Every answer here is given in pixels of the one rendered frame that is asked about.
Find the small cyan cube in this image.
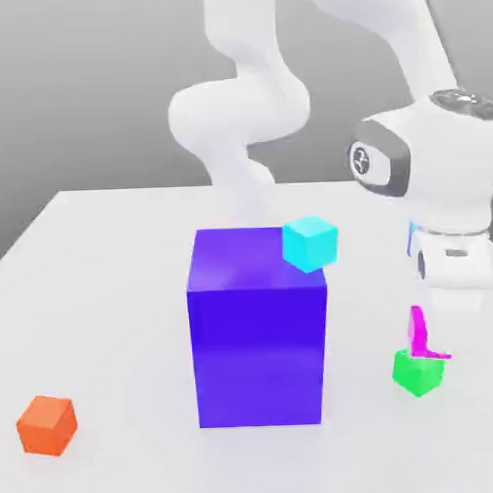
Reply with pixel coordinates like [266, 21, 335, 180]
[280, 214, 340, 275]

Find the small green cube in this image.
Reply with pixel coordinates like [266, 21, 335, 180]
[390, 347, 448, 400]

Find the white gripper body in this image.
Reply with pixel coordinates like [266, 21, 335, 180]
[426, 287, 487, 319]

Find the small orange cube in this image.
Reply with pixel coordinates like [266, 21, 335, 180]
[15, 393, 81, 459]

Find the small magenta cube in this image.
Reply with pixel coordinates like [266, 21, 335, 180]
[407, 303, 453, 362]

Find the large purple box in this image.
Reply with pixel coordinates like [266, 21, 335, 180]
[184, 224, 333, 431]

